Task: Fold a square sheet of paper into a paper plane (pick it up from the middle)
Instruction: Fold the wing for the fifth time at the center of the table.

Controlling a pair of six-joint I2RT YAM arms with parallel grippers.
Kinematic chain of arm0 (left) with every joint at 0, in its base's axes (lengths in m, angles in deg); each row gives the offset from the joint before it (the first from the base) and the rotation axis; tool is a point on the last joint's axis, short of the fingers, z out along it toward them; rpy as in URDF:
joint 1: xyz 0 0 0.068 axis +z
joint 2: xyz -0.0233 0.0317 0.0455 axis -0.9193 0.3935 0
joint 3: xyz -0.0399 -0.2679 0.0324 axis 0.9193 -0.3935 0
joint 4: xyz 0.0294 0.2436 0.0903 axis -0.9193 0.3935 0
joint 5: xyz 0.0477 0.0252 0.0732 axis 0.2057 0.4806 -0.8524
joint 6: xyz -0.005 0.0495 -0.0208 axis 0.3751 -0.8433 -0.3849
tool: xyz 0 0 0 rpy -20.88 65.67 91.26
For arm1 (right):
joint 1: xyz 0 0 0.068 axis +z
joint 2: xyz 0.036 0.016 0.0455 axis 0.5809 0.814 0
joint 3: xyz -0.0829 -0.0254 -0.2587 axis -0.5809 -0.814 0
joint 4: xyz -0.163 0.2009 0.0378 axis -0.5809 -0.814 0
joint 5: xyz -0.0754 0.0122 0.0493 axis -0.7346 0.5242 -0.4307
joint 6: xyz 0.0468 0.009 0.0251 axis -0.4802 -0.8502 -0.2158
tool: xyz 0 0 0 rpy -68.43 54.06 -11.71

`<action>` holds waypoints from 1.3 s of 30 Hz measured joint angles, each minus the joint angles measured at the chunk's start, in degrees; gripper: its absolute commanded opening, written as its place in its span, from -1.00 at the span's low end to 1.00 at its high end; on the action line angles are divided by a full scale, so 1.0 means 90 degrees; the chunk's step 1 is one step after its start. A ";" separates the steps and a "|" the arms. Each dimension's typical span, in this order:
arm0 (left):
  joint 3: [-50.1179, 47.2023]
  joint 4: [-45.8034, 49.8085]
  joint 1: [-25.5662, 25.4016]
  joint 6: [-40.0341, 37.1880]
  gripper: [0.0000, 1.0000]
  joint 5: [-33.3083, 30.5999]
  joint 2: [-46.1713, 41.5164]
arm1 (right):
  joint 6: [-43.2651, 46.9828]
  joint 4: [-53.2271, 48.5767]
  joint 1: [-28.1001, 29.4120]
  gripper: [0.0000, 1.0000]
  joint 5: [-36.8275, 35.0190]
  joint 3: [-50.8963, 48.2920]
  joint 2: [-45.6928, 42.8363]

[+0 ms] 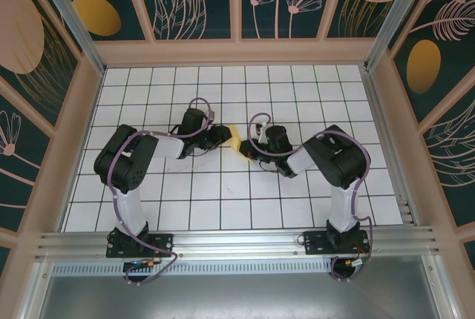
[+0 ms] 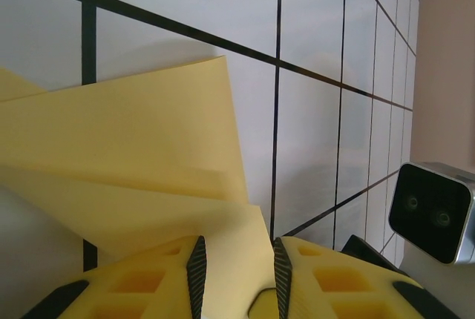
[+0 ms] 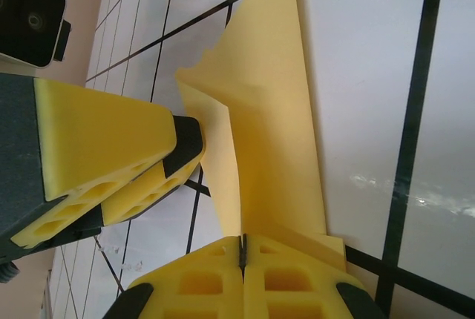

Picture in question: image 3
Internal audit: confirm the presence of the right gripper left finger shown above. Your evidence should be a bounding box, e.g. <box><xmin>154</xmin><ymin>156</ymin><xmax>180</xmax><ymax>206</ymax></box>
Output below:
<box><xmin>105</xmin><ymin>235</ymin><xmax>245</xmax><ymax>319</ymax></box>

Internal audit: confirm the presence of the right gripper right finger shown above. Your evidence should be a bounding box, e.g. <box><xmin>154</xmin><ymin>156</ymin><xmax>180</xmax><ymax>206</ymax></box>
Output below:
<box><xmin>243</xmin><ymin>234</ymin><xmax>387</xmax><ymax>319</ymax></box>

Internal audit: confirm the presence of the yellow paper sheet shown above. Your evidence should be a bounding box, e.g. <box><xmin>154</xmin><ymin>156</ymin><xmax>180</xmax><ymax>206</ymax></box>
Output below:
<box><xmin>174</xmin><ymin>0</ymin><xmax>348</xmax><ymax>274</ymax></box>

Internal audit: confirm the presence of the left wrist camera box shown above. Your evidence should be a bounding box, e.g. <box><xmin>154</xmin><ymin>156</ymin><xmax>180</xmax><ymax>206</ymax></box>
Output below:
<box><xmin>0</xmin><ymin>0</ymin><xmax>72</xmax><ymax>70</ymax></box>

